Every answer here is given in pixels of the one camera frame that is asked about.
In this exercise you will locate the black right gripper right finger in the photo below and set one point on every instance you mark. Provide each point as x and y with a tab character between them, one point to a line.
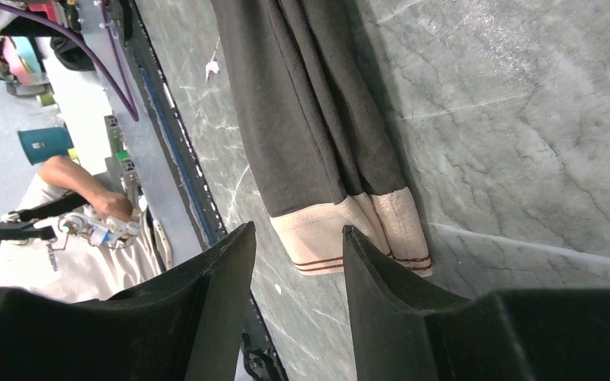
406	328

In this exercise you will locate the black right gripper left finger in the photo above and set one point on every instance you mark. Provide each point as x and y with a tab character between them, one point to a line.
184	324

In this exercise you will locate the olive underwear with beige waistband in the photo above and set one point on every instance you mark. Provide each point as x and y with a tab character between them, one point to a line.
313	134

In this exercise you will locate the person in white shirt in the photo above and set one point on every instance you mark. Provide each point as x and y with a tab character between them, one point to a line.
71	269

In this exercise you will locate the teal bin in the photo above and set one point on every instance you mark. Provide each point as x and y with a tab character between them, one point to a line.
41	144

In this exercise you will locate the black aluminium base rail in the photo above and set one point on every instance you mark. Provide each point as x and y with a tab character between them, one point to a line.
155	133

